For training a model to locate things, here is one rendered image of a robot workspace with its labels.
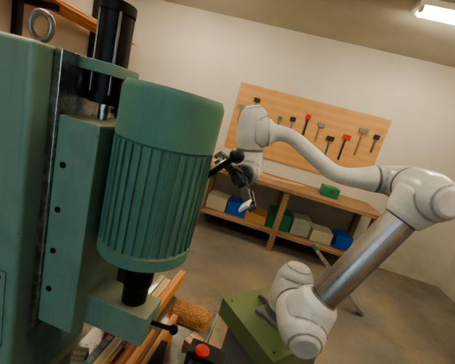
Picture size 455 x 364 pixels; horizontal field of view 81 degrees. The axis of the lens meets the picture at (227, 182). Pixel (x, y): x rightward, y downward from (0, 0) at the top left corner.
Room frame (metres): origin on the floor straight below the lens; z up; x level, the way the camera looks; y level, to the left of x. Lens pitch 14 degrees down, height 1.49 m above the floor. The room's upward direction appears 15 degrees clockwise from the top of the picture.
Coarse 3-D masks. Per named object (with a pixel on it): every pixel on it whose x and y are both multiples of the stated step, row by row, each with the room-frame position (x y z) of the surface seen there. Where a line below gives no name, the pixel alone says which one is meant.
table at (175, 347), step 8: (168, 304) 0.69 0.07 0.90; (160, 320) 0.62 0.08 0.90; (168, 320) 0.63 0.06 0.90; (216, 320) 0.70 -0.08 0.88; (184, 328) 0.62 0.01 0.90; (208, 328) 0.64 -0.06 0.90; (176, 336) 0.59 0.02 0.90; (184, 336) 0.59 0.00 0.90; (200, 336) 0.61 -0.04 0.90; (208, 336) 0.62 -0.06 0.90; (176, 344) 0.56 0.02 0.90; (168, 352) 0.53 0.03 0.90; (176, 352) 0.54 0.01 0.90; (168, 360) 0.51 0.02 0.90; (176, 360) 0.52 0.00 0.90
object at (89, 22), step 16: (16, 0) 2.52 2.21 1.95; (32, 0) 2.50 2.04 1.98; (48, 0) 2.43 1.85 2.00; (64, 0) 2.46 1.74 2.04; (96, 0) 3.51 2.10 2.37; (16, 16) 2.52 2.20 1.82; (64, 16) 2.92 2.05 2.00; (80, 16) 2.71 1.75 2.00; (96, 16) 3.51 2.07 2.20; (16, 32) 2.52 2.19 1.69
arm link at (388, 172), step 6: (384, 168) 0.98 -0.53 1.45; (390, 168) 0.98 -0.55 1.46; (396, 168) 0.95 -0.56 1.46; (402, 168) 0.93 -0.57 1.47; (384, 174) 0.96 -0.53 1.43; (390, 174) 0.95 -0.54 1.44; (396, 174) 0.92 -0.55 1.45; (384, 180) 0.95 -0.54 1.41; (390, 180) 0.94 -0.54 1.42; (384, 186) 0.95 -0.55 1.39; (390, 186) 0.93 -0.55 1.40; (378, 192) 0.98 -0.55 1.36; (384, 192) 0.97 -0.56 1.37; (390, 192) 0.93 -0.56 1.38
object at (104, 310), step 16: (96, 288) 0.48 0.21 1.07; (112, 288) 0.49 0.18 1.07; (96, 304) 0.45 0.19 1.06; (112, 304) 0.45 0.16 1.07; (144, 304) 0.47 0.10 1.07; (96, 320) 0.45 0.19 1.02; (112, 320) 0.45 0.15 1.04; (128, 320) 0.44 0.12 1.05; (144, 320) 0.44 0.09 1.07; (128, 336) 0.44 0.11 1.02; (144, 336) 0.45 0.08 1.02
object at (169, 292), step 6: (180, 270) 0.82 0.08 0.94; (180, 276) 0.79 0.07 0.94; (174, 282) 0.74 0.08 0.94; (180, 282) 0.78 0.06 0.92; (168, 288) 0.71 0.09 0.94; (174, 288) 0.73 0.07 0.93; (162, 294) 0.68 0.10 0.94; (168, 294) 0.69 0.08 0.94; (162, 300) 0.65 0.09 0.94; (168, 300) 0.70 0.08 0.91; (162, 306) 0.66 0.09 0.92; (120, 348) 0.48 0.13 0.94; (114, 354) 0.46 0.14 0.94; (108, 360) 0.44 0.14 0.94
